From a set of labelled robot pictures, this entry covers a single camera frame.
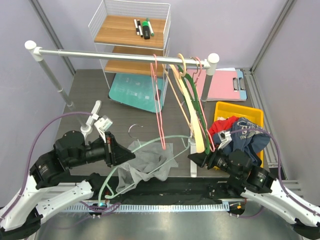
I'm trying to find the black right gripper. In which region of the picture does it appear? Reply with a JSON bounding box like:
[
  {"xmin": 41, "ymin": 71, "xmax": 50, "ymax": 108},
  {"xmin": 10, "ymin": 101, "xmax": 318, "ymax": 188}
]
[{"xmin": 187, "ymin": 142, "xmax": 242, "ymax": 179}]

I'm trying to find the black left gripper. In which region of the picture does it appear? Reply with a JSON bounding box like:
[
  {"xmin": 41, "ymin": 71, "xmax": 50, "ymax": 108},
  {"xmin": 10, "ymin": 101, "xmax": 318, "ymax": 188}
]
[{"xmin": 69, "ymin": 130, "xmax": 137, "ymax": 167}]

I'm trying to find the pink wire hanger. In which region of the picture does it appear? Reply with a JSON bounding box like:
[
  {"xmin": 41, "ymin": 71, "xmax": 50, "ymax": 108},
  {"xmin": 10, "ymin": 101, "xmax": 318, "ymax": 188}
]
[
  {"xmin": 189, "ymin": 56, "xmax": 216, "ymax": 153},
  {"xmin": 150, "ymin": 54, "xmax": 166, "ymax": 150}
]

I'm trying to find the wooden hanger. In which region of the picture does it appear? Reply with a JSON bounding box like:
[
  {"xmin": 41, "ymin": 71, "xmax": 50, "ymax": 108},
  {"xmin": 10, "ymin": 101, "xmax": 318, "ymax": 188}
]
[{"xmin": 163, "ymin": 53, "xmax": 213, "ymax": 153}]

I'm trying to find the red t-shirt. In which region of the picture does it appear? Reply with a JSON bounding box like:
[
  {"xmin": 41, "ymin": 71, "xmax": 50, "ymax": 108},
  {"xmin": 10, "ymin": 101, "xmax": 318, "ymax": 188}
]
[{"xmin": 208, "ymin": 116, "xmax": 239, "ymax": 145}]

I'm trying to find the grey garment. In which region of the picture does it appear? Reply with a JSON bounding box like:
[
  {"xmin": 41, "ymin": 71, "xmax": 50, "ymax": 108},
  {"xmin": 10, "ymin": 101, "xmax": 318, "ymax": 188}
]
[{"xmin": 116, "ymin": 142, "xmax": 178, "ymax": 193}]

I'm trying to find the navy blue garment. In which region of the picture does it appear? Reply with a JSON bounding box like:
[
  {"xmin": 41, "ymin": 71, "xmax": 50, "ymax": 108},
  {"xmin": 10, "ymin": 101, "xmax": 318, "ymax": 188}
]
[{"xmin": 222, "ymin": 117, "xmax": 271, "ymax": 167}]

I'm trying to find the mint green hanger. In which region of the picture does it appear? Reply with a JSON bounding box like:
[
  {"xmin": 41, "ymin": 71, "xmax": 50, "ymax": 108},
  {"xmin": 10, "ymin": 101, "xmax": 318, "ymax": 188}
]
[{"xmin": 97, "ymin": 135, "xmax": 191, "ymax": 207}]

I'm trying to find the green plastic hanger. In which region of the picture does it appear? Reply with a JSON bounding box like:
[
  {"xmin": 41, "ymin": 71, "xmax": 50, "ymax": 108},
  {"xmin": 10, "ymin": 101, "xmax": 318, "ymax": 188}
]
[{"xmin": 176, "ymin": 65, "xmax": 215, "ymax": 154}]

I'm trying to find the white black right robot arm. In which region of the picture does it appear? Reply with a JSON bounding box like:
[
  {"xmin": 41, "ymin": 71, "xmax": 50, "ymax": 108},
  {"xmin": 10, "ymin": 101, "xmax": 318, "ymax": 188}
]
[{"xmin": 188, "ymin": 149, "xmax": 320, "ymax": 240}]

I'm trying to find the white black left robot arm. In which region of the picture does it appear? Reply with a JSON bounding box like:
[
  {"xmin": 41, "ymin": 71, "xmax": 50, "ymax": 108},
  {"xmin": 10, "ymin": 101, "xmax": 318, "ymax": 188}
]
[{"xmin": 0, "ymin": 131, "xmax": 136, "ymax": 240}]

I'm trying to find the yellow plastic tray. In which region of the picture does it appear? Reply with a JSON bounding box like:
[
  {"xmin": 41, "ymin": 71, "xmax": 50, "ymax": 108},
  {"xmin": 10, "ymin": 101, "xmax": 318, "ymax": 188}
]
[{"xmin": 213, "ymin": 101, "xmax": 264, "ymax": 167}]

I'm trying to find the teal folder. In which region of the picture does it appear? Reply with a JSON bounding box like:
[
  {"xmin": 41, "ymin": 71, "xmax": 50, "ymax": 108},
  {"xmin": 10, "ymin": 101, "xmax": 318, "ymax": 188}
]
[{"xmin": 108, "ymin": 73, "xmax": 166, "ymax": 113}]

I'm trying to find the pink clipboard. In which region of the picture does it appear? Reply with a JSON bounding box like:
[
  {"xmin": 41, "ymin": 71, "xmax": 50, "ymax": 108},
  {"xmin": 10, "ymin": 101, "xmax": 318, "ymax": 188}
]
[{"xmin": 187, "ymin": 68, "xmax": 247, "ymax": 102}]

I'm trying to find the silver clothes rack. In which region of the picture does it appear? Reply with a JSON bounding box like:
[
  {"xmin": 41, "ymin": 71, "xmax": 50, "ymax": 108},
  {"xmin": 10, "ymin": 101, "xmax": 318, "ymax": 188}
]
[{"xmin": 24, "ymin": 39, "xmax": 221, "ymax": 178}]

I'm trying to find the black white marker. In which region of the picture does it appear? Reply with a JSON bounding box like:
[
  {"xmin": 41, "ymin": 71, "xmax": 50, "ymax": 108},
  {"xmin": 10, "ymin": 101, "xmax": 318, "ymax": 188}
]
[
  {"xmin": 136, "ymin": 19, "xmax": 144, "ymax": 38},
  {"xmin": 133, "ymin": 19, "xmax": 140, "ymax": 36}
]

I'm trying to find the green capped marker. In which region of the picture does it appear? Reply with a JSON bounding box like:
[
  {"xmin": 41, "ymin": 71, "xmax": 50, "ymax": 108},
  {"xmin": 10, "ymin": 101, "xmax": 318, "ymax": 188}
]
[{"xmin": 146, "ymin": 17, "xmax": 155, "ymax": 37}]

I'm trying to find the green highlighter marker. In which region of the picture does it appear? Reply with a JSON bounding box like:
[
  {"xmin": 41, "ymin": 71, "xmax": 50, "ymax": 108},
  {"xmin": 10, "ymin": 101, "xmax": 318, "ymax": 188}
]
[{"xmin": 141, "ymin": 20, "xmax": 151, "ymax": 40}]

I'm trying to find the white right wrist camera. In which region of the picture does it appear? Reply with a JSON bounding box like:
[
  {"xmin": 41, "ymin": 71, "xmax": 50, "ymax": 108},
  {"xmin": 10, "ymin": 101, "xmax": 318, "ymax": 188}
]
[{"xmin": 217, "ymin": 130, "xmax": 232, "ymax": 150}]

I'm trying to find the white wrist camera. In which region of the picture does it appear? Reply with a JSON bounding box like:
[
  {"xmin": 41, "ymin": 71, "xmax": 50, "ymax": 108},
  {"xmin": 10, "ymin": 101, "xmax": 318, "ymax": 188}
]
[
  {"xmin": 217, "ymin": 130, "xmax": 232, "ymax": 150},
  {"xmin": 91, "ymin": 113, "xmax": 113, "ymax": 143}
]

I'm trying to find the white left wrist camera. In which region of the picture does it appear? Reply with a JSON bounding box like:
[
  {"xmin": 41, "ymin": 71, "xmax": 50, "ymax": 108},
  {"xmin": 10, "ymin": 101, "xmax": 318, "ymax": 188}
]
[{"xmin": 91, "ymin": 113, "xmax": 113, "ymax": 143}]

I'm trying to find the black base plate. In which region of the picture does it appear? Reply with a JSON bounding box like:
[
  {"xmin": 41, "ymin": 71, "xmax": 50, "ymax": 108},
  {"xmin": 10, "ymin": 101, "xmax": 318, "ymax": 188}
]
[{"xmin": 47, "ymin": 174, "xmax": 248, "ymax": 205}]

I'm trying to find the silver metal hook ring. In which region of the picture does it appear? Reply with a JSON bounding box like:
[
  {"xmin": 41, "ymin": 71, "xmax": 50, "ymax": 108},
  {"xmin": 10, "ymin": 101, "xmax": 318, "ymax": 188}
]
[{"xmin": 127, "ymin": 123, "xmax": 145, "ymax": 141}]

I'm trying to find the white slotted cable duct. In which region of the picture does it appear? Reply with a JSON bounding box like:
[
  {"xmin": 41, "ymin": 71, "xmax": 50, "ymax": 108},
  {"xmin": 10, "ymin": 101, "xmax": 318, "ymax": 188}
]
[{"xmin": 62, "ymin": 202, "xmax": 230, "ymax": 213}]

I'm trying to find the white wire shelf basket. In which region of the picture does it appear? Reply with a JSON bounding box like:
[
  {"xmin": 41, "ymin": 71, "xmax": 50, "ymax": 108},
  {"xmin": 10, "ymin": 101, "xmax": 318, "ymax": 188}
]
[{"xmin": 87, "ymin": 0, "xmax": 172, "ymax": 96}]

